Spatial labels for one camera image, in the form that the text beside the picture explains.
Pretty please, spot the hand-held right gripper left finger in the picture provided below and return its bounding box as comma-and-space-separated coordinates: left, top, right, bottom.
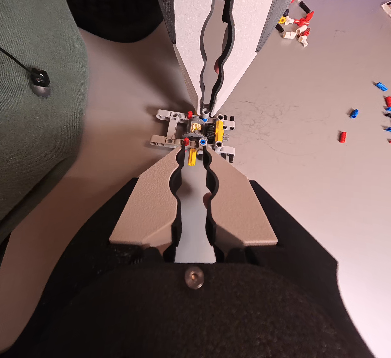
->
109, 146, 184, 253

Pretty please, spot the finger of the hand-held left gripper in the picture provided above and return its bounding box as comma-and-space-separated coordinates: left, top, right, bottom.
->
172, 0, 216, 114
210, 0, 283, 117

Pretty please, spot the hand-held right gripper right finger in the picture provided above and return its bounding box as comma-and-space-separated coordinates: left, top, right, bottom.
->
202, 147, 278, 255

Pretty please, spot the small grey lego differential assembly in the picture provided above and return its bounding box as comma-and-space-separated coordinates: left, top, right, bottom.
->
150, 109, 236, 166

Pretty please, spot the pile of white red connectors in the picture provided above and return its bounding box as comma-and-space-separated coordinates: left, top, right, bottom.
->
276, 0, 315, 47

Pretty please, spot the black mesh office chair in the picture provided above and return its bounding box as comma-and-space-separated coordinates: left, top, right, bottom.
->
53, 0, 164, 43

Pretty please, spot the pile of blue yellow pins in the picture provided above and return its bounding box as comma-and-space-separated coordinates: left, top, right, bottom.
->
383, 96, 391, 144

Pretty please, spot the person's green sweatshirt torso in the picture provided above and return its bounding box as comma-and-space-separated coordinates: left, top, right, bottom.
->
0, 0, 89, 242

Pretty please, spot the black drawstring cord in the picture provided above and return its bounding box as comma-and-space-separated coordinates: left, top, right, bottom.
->
0, 47, 51, 97

